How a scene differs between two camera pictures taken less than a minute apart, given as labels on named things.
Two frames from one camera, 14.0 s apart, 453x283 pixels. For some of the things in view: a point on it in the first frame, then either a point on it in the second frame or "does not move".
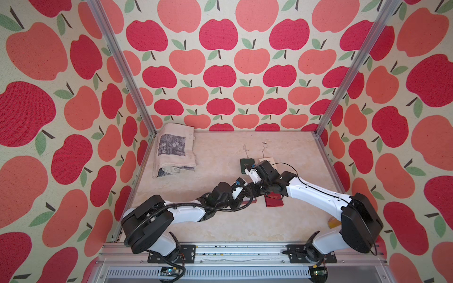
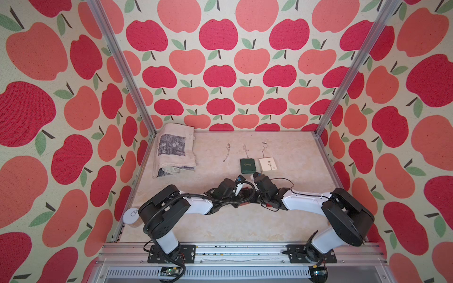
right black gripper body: x=263 y=186 → x=262 y=198
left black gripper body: x=230 y=201 does not move
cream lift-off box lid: x=271 y=160 does not move
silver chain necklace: x=244 y=147 does not move
